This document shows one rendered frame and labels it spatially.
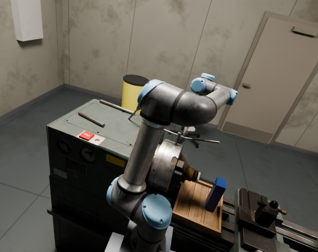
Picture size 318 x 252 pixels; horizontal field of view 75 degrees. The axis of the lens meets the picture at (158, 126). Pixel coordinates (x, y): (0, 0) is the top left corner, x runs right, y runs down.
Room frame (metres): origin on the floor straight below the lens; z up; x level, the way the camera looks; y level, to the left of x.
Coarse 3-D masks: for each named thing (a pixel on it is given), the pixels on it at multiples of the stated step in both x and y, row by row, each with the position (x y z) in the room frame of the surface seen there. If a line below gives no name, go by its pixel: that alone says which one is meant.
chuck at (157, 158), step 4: (164, 140) 1.07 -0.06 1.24; (168, 140) 1.09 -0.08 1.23; (164, 144) 1.03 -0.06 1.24; (160, 148) 0.99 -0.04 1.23; (164, 148) 0.99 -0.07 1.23; (160, 152) 0.96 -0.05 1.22; (156, 156) 0.94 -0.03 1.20; (160, 156) 0.94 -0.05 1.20; (156, 160) 0.93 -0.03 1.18; (156, 164) 0.91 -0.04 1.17; (152, 168) 0.90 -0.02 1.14; (156, 168) 0.90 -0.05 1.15; (152, 172) 0.89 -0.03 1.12; (152, 176) 0.89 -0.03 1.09; (148, 180) 0.89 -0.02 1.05; (152, 180) 0.89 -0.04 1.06; (148, 184) 0.91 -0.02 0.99; (152, 184) 0.89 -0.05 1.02
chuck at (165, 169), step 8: (168, 144) 1.03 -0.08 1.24; (168, 152) 0.97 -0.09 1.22; (176, 152) 0.98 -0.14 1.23; (160, 160) 0.93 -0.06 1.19; (168, 160) 0.93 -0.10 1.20; (160, 168) 0.90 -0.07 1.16; (168, 168) 0.90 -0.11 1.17; (160, 176) 0.88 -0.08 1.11; (168, 176) 0.88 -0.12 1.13; (160, 184) 0.88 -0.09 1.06; (168, 184) 0.87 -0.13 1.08
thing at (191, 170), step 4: (192, 168) 1.01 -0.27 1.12; (188, 172) 0.97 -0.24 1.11; (192, 172) 0.98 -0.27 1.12; (196, 172) 0.99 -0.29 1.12; (184, 176) 0.98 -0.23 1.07; (188, 176) 0.96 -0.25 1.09; (192, 176) 0.97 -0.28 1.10; (196, 176) 0.96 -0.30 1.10; (188, 180) 0.97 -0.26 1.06; (192, 180) 0.96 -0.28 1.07
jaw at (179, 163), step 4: (172, 160) 0.94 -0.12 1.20; (176, 160) 0.94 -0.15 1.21; (180, 160) 0.96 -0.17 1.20; (176, 164) 0.93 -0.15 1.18; (180, 164) 0.94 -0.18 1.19; (184, 164) 0.97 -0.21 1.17; (176, 168) 0.96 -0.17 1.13; (180, 168) 0.94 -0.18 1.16; (184, 168) 0.95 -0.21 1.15; (188, 168) 0.98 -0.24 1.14; (184, 172) 0.96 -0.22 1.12
